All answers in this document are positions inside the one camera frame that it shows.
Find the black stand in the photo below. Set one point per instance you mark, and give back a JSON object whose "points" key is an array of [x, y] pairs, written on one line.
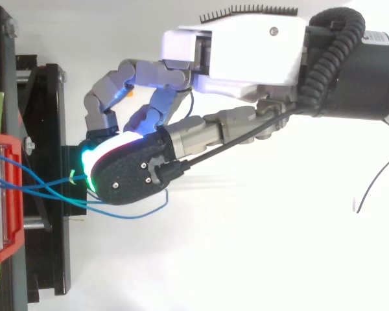
{"points": [[35, 168]]}

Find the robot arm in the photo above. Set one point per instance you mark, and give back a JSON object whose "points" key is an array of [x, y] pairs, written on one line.
{"points": [[369, 74]]}

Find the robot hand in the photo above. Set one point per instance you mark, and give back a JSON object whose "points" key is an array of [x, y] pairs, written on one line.
{"points": [[246, 52]]}

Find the red bin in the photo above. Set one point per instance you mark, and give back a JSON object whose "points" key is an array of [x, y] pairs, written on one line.
{"points": [[6, 197]]}

